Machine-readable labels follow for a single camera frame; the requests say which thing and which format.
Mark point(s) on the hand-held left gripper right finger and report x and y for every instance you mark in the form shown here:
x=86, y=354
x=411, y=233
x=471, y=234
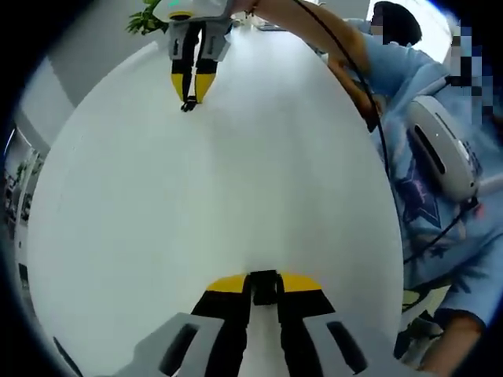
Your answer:
x=338, y=345

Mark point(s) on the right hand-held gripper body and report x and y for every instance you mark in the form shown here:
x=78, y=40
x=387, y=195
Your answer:
x=204, y=8

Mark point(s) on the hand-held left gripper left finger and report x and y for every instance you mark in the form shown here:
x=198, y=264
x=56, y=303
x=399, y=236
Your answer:
x=196, y=337

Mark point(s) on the green potted plant white pot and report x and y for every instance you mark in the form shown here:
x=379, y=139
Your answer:
x=147, y=17

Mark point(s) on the person's light blue hoodie torso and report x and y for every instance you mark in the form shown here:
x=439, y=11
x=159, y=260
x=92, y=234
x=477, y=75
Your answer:
x=432, y=243

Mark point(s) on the background office desks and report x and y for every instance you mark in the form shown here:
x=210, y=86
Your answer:
x=21, y=176

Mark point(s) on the white worn chest device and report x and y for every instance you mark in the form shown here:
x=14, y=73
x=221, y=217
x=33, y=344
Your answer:
x=436, y=149

